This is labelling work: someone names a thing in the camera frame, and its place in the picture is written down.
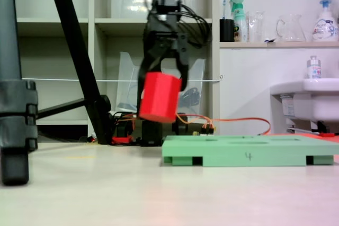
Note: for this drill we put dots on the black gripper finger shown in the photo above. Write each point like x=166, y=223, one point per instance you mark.
x=147, y=59
x=184, y=56

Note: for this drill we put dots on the red octagonal pillar block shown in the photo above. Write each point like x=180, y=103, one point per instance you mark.
x=159, y=96

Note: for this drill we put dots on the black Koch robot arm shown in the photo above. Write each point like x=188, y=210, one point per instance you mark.
x=152, y=133

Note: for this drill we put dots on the clear plastic file holder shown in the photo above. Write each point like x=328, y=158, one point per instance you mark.
x=124, y=85

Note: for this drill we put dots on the black cup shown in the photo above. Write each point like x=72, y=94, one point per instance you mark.
x=227, y=31

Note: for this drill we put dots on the white shelf unit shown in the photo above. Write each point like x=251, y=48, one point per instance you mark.
x=91, y=51

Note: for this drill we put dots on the blue white toothbrush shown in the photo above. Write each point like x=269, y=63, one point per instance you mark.
x=224, y=11

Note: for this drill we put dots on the green spray bottle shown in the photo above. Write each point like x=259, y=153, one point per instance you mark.
x=239, y=25

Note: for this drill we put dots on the black tripod leg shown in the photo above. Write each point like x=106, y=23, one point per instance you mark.
x=76, y=51

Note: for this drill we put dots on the clear measuring cup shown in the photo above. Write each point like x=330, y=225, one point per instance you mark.
x=257, y=30

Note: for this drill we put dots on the red printed base clamp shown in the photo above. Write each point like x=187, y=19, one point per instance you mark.
x=121, y=140

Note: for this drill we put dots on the small blue white packet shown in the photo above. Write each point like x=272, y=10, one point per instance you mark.
x=270, y=40

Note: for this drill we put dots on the black tripod brace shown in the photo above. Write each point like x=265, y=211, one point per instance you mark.
x=61, y=108

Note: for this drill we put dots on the glass pitcher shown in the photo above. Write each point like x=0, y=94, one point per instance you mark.
x=291, y=32

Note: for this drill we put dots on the green shape sorting board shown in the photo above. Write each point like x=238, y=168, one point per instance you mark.
x=265, y=154

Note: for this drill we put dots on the small clear sanitiser bottle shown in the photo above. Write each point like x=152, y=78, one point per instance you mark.
x=313, y=71

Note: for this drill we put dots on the white pump soap bottle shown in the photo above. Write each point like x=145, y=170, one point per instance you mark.
x=324, y=28

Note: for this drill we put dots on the white sink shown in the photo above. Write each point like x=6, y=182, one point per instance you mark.
x=323, y=99

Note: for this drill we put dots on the grey tripod leg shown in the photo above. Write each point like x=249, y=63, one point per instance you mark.
x=13, y=130

